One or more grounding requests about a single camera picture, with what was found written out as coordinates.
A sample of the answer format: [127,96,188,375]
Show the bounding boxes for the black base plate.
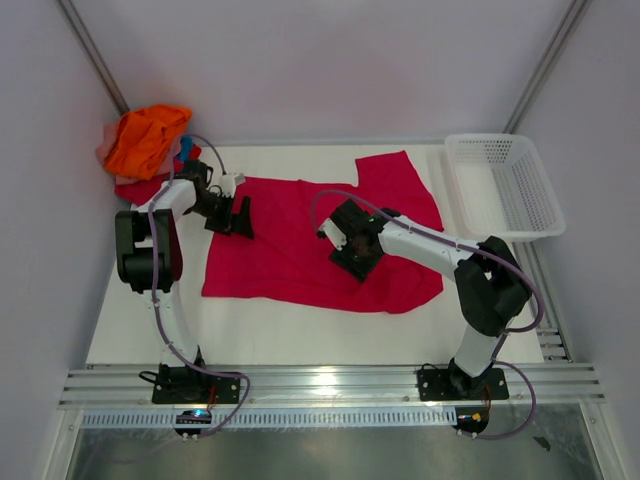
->
[416,367,510,401]
[151,368,240,405]

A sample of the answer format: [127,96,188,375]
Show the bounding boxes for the right controller board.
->
[453,407,490,438]

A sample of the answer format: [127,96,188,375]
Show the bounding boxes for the red t-shirt at bottom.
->
[114,145,202,206]

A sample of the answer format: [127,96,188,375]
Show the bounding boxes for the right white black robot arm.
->
[317,200,532,400]

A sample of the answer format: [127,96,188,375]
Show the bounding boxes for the white perforated plastic basket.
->
[444,133,566,242]

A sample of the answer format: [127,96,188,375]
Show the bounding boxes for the magenta pink t-shirt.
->
[201,151,444,314]

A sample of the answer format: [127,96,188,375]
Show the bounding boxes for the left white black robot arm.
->
[115,160,254,405]

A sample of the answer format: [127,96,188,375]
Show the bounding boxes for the orange folded t-shirt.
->
[102,104,193,182]

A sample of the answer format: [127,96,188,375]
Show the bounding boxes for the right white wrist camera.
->
[317,218,348,251]

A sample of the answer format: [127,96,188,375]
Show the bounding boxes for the blue t-shirt in pile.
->
[178,135,194,163]

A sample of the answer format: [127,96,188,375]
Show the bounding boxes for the aluminium front rail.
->
[59,363,605,409]

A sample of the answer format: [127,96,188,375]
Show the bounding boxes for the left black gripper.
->
[189,192,254,239]

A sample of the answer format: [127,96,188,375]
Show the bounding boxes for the right corner metal post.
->
[502,0,593,134]

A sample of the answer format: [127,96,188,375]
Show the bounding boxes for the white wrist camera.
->
[218,173,245,198]
[317,218,348,251]

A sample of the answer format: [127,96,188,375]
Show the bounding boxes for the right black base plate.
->
[416,367,510,401]

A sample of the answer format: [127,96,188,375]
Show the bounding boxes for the left controller board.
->
[173,408,212,437]

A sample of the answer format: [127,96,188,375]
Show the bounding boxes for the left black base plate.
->
[151,368,240,405]

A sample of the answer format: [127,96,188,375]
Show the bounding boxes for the left corner metal post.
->
[54,0,129,115]

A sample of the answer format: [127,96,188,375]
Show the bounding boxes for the corner metal post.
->
[502,0,593,134]
[54,0,129,115]

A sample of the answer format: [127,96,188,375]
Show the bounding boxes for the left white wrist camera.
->
[218,173,245,198]

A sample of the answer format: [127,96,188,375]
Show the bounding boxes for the slotted grey cable duct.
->
[81,406,455,429]

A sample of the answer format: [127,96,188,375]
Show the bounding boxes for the pink t-shirt under orange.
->
[95,123,118,165]

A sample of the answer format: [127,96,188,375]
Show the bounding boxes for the controller board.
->
[453,407,490,438]
[173,408,212,437]

